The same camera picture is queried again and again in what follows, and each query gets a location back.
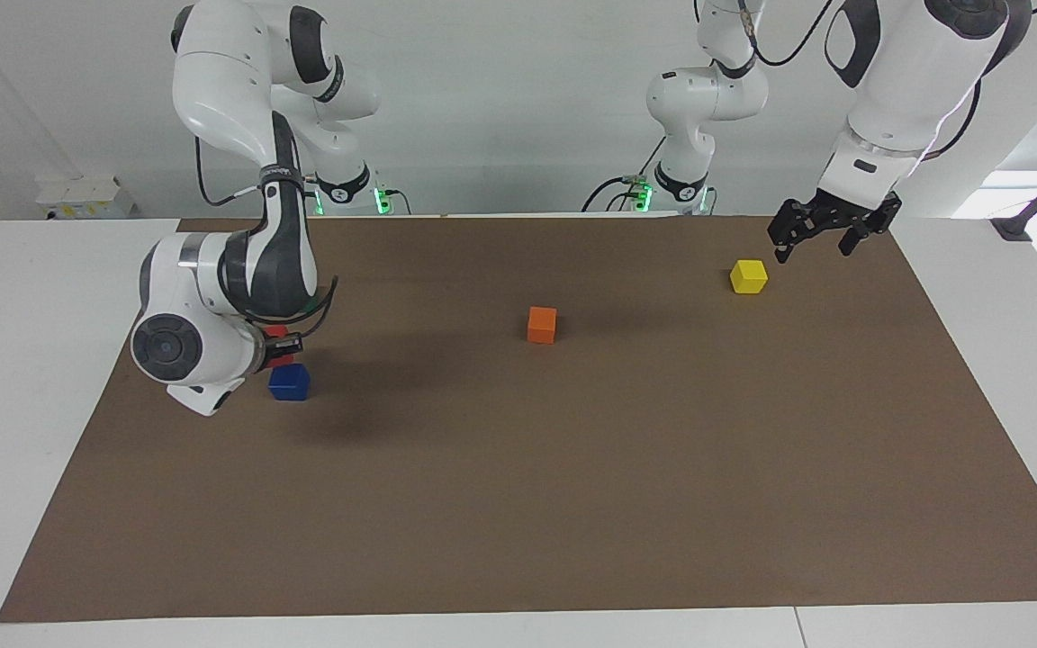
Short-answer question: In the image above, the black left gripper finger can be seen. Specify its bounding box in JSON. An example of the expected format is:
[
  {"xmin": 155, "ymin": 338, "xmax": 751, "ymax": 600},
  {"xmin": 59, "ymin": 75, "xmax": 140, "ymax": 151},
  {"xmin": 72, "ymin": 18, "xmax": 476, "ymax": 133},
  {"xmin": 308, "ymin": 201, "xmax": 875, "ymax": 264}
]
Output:
[
  {"xmin": 768, "ymin": 200, "xmax": 816, "ymax": 265},
  {"xmin": 838, "ymin": 193, "xmax": 903, "ymax": 257}
]

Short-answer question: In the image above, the red wooden block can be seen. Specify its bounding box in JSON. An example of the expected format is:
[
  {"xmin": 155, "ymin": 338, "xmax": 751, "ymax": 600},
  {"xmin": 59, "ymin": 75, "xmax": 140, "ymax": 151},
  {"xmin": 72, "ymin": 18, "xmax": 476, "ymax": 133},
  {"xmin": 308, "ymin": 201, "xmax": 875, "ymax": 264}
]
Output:
[{"xmin": 264, "ymin": 325, "xmax": 297, "ymax": 368}]

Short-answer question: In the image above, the blue wooden block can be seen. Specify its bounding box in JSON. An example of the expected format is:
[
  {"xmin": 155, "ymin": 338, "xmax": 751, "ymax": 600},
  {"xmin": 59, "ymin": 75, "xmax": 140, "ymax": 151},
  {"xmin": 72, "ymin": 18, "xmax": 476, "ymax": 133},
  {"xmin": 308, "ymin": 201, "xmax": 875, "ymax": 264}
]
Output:
[{"xmin": 268, "ymin": 363, "xmax": 311, "ymax": 402}]

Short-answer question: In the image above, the yellow wooden block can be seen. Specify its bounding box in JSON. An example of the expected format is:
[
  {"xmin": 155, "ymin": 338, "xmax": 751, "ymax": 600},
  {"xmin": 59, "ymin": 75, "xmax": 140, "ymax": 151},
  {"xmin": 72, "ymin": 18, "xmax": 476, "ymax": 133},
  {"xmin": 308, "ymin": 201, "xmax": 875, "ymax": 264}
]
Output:
[{"xmin": 729, "ymin": 259, "xmax": 769, "ymax": 295}]

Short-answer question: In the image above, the white box with yellow labels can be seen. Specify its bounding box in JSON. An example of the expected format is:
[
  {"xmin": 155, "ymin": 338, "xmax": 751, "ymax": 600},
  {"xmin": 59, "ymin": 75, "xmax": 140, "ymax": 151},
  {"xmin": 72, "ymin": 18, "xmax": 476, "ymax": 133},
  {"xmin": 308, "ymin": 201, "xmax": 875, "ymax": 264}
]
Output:
[{"xmin": 35, "ymin": 175, "xmax": 138, "ymax": 220}]

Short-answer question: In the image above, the brown table mat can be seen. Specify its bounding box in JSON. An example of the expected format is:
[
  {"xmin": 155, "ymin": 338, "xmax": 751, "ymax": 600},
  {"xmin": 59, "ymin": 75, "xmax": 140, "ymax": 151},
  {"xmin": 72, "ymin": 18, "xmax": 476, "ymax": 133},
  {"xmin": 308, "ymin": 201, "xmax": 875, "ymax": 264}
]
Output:
[{"xmin": 0, "ymin": 214, "xmax": 1037, "ymax": 624}]

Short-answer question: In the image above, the black left arm base cable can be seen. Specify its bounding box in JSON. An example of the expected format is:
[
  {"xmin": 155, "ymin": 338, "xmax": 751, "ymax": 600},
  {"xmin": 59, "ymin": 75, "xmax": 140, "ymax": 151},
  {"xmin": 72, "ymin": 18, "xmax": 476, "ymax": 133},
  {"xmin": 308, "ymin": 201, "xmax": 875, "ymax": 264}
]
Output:
[{"xmin": 582, "ymin": 135, "xmax": 665, "ymax": 215}]

